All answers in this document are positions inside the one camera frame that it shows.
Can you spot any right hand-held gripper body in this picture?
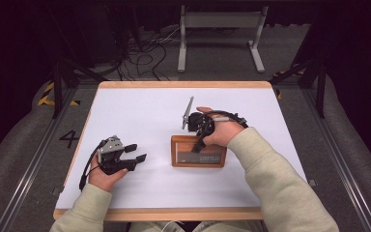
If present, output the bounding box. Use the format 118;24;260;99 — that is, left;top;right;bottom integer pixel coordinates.
181;96;216;138

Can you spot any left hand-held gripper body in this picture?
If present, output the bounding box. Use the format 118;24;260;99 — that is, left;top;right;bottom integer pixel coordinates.
97;134;138;176

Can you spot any wooden framed slate box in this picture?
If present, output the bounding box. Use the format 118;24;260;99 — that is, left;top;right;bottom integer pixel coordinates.
170;134;228;168

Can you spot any person's right hand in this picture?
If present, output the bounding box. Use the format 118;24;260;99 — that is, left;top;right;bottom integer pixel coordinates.
196;106;246;148

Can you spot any person's left hand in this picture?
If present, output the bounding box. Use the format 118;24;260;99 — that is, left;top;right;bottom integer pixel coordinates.
88;158;130;193

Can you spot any yellow black floor tape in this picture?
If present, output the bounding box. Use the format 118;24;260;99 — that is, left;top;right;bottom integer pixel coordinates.
37;81;81;107

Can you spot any black tripod stand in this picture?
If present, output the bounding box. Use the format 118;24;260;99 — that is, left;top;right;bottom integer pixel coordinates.
268;47;328;119
47;9;108;120

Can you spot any grey metal stand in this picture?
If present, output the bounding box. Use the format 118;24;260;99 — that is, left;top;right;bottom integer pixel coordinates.
177;5;270;74

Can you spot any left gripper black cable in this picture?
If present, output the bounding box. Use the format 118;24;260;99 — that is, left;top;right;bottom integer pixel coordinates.
78;139;108;191

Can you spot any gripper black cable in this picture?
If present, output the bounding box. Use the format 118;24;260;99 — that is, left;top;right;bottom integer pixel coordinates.
206;109;249;130
78;139;108;191

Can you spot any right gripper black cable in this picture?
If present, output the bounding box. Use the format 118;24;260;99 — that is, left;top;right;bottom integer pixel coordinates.
206;109;249;130

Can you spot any metal floor rail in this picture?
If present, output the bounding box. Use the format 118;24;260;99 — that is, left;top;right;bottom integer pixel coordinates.
300;86;371;232
0;86;78;232

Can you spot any tangle of floor cables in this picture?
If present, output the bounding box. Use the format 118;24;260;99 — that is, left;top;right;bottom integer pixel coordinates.
114;23;182;82

